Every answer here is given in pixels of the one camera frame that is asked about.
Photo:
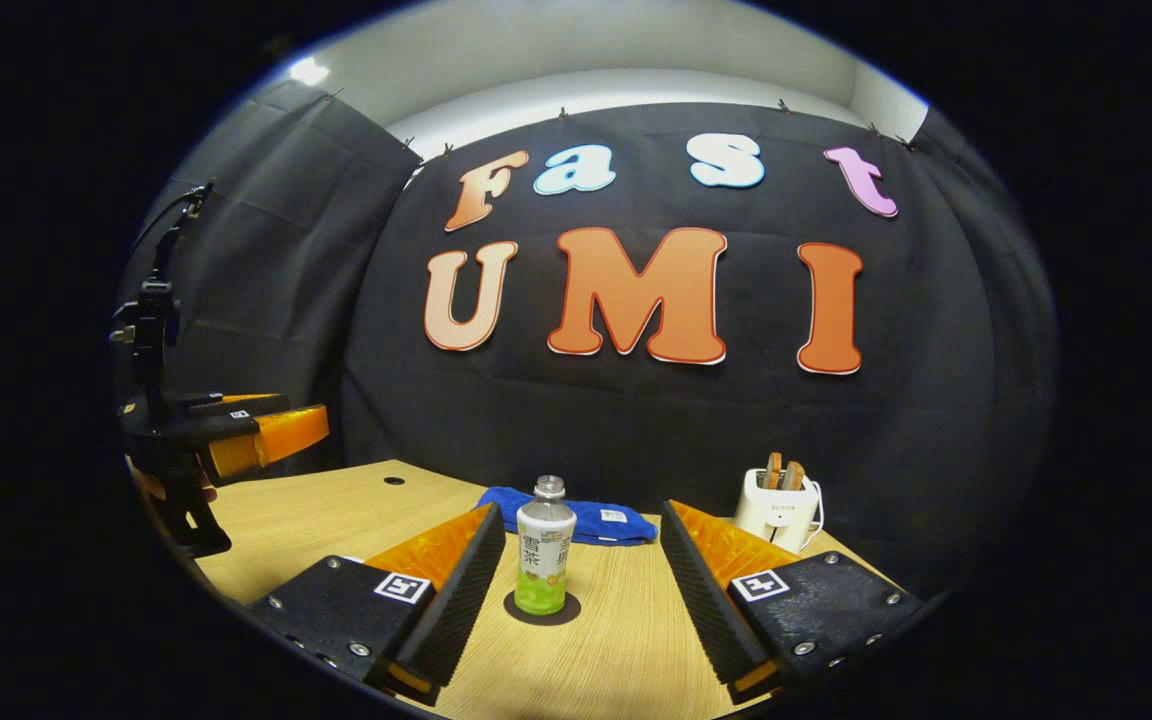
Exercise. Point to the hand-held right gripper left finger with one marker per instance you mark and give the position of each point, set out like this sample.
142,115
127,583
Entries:
456,600

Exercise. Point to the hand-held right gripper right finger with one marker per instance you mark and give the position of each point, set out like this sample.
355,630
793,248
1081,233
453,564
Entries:
706,600

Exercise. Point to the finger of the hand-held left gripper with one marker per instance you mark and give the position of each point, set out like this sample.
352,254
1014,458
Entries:
236,405
286,435

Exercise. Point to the clear water bottle white label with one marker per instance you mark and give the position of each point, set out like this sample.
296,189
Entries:
544,550

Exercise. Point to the dark brown round coaster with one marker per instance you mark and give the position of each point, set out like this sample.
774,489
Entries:
571,612

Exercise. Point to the white toaster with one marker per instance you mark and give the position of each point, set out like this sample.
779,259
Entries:
771,515

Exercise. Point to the blue towel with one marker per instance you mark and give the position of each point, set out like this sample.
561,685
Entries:
606,525

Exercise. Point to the brown bread slice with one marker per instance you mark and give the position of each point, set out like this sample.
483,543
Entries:
793,476
773,472

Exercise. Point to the black backdrop cloth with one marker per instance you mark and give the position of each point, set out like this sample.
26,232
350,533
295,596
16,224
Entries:
636,420

